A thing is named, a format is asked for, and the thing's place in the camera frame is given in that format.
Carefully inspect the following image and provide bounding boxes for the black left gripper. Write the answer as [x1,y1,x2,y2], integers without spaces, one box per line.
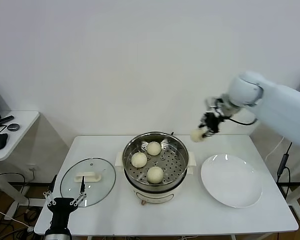
[42,174,88,229]

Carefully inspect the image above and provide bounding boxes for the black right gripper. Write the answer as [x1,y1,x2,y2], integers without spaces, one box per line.
[198,112,225,139]

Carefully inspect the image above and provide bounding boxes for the white steamed baozi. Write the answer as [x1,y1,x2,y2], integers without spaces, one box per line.
[146,141,162,156]
[189,127,206,143]
[146,165,165,185]
[131,152,148,169]

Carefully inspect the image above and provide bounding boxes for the glass lid with white handle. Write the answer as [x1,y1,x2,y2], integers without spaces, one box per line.
[59,157,117,208]

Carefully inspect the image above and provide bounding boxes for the perforated stainless steel steamer basket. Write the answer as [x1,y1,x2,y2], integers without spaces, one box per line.
[121,132,190,187]

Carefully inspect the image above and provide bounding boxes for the white round plate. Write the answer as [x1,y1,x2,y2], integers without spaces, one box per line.
[200,153,263,208]

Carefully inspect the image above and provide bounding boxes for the white side desk with mouse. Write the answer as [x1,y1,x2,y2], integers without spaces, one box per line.
[0,110,41,208]

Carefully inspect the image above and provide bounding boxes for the white electric cooker base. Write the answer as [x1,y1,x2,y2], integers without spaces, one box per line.
[114,149,197,206]

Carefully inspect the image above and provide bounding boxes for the white side desk with label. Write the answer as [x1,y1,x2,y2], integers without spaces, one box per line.
[286,147,300,222]

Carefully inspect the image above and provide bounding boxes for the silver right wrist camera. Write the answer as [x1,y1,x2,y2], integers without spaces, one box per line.
[205,96,226,111]

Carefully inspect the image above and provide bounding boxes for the black floor cable bundle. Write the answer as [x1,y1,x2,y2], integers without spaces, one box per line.
[24,209,39,223]

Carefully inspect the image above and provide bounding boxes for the white hanging cable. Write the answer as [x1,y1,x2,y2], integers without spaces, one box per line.
[264,136,285,163]

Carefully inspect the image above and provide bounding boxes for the black cable with adapter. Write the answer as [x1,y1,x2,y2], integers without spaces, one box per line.
[275,142,293,186]

